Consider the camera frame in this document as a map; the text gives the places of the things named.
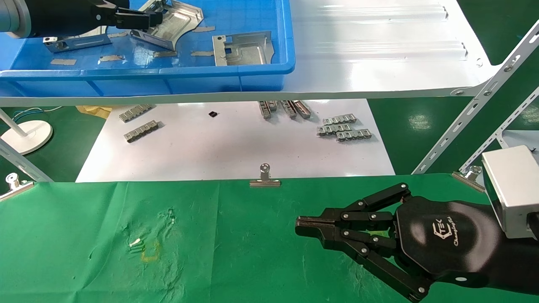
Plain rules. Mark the white metal shelf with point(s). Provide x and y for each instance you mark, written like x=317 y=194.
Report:
x=379 y=63

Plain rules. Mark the silver binder clip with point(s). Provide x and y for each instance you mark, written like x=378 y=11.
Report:
x=469 y=177
x=265 y=182
x=17 y=189

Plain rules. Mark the white perforated angle strut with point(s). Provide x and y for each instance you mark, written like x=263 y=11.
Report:
x=501 y=134
x=476 y=101

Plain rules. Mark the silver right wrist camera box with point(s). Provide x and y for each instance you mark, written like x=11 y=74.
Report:
x=513 y=189

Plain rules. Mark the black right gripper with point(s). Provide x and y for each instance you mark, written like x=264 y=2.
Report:
x=446 y=240

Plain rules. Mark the sheet metal bracket curved cutout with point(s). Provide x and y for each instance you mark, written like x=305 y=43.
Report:
x=177 y=21

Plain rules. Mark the flat sheet metal bracket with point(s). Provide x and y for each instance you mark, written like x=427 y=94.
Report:
x=248 y=52

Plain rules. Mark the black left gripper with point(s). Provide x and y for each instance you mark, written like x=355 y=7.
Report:
x=63 y=17

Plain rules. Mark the grey tape strip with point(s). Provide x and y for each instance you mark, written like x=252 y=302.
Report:
x=165 y=54
x=201 y=53
x=118 y=35
x=204 y=29
x=110 y=58
x=63 y=62

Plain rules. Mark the grey flat plate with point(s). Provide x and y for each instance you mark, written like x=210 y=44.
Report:
x=522 y=138

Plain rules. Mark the blue plastic bin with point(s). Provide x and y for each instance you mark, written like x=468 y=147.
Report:
x=168 y=80

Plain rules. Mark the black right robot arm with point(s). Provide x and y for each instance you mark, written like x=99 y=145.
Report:
x=520 y=261

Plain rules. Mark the boxy sheet metal bracket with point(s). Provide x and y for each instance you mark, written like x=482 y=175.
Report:
x=80 y=42

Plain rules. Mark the white round lamp base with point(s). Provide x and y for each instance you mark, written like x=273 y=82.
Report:
x=29 y=134

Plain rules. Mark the white flat board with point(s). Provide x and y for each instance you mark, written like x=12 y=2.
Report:
x=236 y=147

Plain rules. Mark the green table cloth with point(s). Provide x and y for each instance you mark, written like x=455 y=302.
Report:
x=210 y=252

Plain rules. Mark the small grey metal clip strip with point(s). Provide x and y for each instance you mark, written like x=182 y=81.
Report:
x=273 y=105
x=353 y=135
x=142 y=131
x=302 y=109
x=265 y=110
x=134 y=112
x=332 y=130
x=289 y=109
x=339 y=119

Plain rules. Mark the grey perforated angle strut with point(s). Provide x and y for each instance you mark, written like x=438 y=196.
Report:
x=25 y=164

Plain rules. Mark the yellow crumpled bag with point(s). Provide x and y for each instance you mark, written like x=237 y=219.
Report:
x=94 y=111

